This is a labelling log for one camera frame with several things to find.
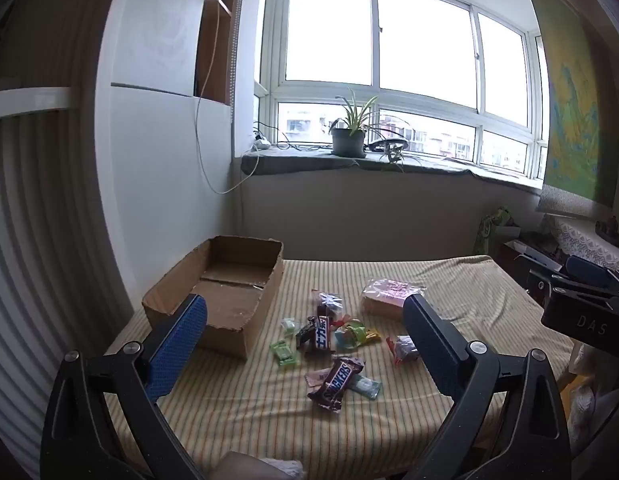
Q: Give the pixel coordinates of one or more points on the potted spider plant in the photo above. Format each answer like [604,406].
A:
[348,140]

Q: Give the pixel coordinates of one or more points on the chocolate bar with blue-white print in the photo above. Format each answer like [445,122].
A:
[319,338]

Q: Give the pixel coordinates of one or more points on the wooden shelf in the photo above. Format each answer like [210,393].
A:
[212,60]

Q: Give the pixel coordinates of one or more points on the white-framed window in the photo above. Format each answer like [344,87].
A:
[374,87]

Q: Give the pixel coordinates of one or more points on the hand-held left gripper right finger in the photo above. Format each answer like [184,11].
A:
[429,340]

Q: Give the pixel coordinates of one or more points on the dark small figurine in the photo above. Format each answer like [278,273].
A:
[608,227]

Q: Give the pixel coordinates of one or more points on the small trailing plant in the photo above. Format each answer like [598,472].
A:
[393,156]

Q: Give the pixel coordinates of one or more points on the white lace cloth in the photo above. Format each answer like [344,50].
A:
[584,242]

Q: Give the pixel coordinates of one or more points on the wall map poster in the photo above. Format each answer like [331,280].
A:
[574,110]

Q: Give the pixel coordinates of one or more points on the brown cardboard box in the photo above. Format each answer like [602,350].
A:
[224,305]

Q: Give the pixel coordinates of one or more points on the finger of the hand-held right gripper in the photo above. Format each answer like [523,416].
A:
[587,267]
[589,292]

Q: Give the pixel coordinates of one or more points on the small white-green candy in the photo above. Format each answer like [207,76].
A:
[289,325]

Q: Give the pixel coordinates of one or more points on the colourful wrapped candy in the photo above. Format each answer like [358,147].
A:
[348,336]

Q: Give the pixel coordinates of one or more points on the green printed bag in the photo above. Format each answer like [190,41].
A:
[487,235]

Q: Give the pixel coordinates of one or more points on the pink snack packet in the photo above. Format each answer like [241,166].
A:
[315,377]

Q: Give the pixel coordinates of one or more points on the striped bed sheet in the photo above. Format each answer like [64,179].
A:
[269,420]

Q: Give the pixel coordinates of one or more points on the bagged sliced bread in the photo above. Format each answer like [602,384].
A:
[389,296]

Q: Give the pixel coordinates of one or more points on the clear bag of dark candy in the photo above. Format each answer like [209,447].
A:
[329,304]

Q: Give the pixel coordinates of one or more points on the red-edged clear snack packet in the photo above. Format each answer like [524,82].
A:
[404,349]

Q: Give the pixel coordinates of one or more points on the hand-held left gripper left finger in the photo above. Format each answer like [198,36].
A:
[179,341]

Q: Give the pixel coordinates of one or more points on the white power strip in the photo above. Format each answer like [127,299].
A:
[262,142]

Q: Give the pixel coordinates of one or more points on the bright green candy packet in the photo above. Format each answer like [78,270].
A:
[283,353]

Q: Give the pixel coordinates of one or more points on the white shelf board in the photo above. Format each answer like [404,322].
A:
[29,102]

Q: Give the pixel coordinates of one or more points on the brown chocolate bar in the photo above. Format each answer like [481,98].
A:
[337,382]

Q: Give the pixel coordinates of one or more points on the person's right forearm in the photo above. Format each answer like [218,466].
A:
[597,410]

